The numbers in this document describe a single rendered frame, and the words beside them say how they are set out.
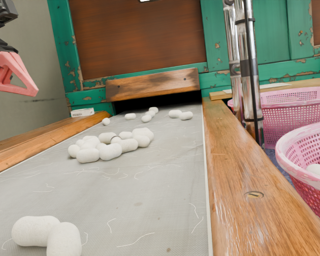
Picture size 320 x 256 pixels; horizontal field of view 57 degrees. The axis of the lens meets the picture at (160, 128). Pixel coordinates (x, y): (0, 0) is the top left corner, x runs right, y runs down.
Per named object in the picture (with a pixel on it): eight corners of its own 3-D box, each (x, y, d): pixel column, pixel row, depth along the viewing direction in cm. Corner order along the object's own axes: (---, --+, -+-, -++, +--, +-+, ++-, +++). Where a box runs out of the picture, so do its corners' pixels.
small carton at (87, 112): (71, 118, 89) (70, 111, 89) (76, 116, 93) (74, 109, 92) (90, 115, 88) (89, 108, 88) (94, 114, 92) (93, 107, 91)
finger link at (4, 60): (58, 75, 54) (15, 47, 54) (37, 76, 47) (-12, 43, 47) (41, 106, 55) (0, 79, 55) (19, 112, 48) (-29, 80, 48)
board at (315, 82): (211, 100, 80) (210, 96, 80) (209, 96, 95) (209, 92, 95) (342, 83, 75) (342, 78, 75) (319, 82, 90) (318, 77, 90)
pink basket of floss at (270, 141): (324, 163, 47) (321, 103, 45) (207, 145, 69) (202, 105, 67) (390, 128, 62) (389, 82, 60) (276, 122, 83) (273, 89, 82)
